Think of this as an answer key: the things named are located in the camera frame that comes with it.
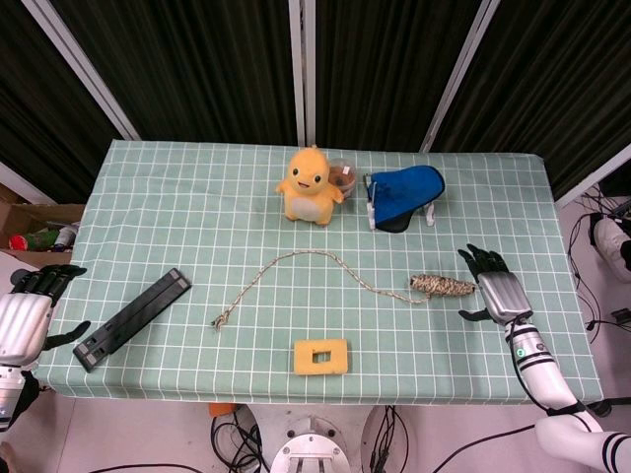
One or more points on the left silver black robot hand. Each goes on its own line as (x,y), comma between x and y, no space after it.
(24,325)

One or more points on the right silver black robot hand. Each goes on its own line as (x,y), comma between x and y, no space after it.
(505,295)

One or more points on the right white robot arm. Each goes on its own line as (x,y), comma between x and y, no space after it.
(542,374)

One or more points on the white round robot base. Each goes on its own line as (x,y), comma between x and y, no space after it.
(310,451)

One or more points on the red round can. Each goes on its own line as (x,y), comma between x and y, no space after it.
(19,242)

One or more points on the cardboard box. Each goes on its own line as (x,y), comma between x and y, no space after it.
(20,217)

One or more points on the black folded bar stand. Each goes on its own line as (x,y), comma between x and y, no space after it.
(133,317)

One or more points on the black power plug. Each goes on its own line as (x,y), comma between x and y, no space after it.
(622,315)

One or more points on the white shoe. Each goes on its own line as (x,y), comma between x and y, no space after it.
(611,241)

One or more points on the blue cloth with black lining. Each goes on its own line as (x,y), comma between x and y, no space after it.
(404,189)

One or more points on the clear plastic snack jar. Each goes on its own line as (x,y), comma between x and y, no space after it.
(346,176)

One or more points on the green checkered tablecloth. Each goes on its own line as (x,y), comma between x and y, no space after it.
(197,222)

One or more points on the yellow sponge with rectangular hole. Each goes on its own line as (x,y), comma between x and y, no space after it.
(305,357)

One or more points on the small orange object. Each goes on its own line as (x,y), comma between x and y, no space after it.
(221,409)

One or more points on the yellow plush dinosaur toy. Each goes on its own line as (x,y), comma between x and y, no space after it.
(308,187)

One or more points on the white frame post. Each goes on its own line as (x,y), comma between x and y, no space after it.
(591,180)
(24,184)
(458,74)
(301,74)
(84,69)

